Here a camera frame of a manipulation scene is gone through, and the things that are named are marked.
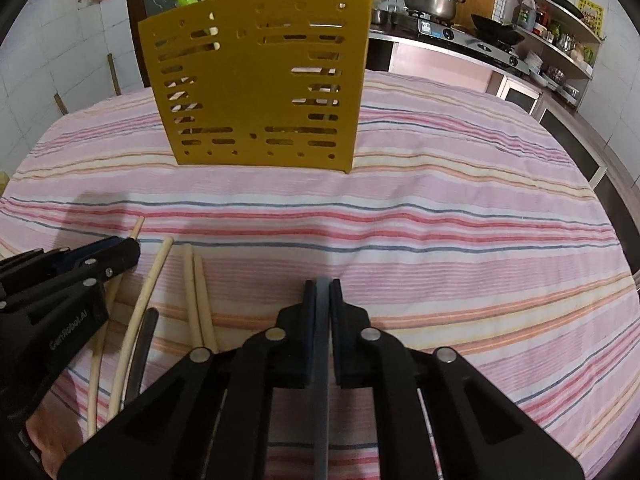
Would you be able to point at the gas stove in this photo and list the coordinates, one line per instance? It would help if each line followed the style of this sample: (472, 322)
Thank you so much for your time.
(470, 42)

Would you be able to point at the stack of white bowls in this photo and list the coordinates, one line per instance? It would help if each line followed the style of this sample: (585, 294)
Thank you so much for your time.
(535, 62)

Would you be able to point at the yellow wall poster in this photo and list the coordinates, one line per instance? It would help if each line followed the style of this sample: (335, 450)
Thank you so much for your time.
(591, 12)

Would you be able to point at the corner wall shelf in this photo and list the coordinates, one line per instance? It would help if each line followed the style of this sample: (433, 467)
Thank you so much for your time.
(560, 47)

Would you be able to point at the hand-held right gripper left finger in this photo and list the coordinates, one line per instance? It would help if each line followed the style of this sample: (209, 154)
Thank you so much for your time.
(309, 330)

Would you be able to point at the yellow utensil holder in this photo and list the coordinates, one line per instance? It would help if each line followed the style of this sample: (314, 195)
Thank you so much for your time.
(250, 90)

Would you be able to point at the small steel pot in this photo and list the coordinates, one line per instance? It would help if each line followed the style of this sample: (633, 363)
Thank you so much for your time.
(381, 16)

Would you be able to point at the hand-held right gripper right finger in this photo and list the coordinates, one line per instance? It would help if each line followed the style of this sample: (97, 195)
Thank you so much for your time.
(336, 330)

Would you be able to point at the grey metal spoon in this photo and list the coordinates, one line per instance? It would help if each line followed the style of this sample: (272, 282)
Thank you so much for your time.
(144, 345)

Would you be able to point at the black pan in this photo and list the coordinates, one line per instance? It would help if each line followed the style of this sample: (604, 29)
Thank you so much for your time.
(562, 2)

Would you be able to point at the person's left hand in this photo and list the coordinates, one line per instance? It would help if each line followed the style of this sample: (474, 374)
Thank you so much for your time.
(42, 435)

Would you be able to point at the wooden stick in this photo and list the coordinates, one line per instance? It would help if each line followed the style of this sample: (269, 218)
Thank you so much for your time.
(114, 74)
(60, 102)

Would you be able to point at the steel bowl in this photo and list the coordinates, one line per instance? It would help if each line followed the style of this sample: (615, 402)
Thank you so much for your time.
(555, 76)

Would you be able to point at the light blue plastic spoon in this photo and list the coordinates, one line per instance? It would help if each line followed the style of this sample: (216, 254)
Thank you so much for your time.
(322, 340)

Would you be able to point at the row of condiment bottles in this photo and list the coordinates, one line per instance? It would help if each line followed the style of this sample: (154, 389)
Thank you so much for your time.
(560, 35)

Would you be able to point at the black wok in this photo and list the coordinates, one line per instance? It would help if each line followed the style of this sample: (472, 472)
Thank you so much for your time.
(497, 31)

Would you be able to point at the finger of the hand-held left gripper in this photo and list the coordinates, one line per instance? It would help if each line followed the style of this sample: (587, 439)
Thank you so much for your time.
(50, 259)
(110, 260)

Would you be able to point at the oil bottle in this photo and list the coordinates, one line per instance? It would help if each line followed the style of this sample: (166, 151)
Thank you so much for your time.
(526, 14)

